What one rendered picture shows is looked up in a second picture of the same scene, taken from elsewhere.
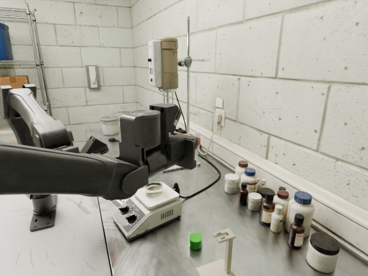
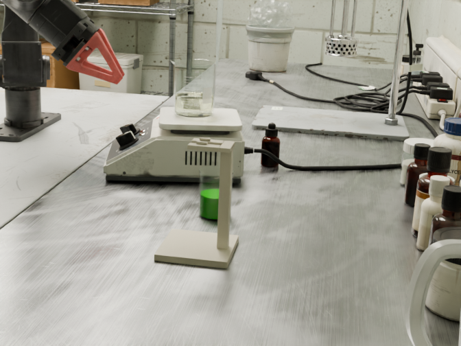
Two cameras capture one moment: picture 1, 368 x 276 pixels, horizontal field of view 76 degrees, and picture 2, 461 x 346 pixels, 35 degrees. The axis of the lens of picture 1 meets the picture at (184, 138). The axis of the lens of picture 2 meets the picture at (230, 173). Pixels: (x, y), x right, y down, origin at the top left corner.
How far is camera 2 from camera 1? 0.57 m
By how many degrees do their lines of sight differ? 31
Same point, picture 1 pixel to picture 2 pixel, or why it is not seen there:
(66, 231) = (28, 150)
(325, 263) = (442, 285)
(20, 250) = not seen: outside the picture
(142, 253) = (110, 196)
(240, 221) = (361, 219)
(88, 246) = (40, 170)
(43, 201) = (19, 98)
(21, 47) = not seen: outside the picture
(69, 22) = not seen: outside the picture
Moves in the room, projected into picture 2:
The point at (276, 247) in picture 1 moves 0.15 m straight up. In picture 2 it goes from (386, 263) to (401, 131)
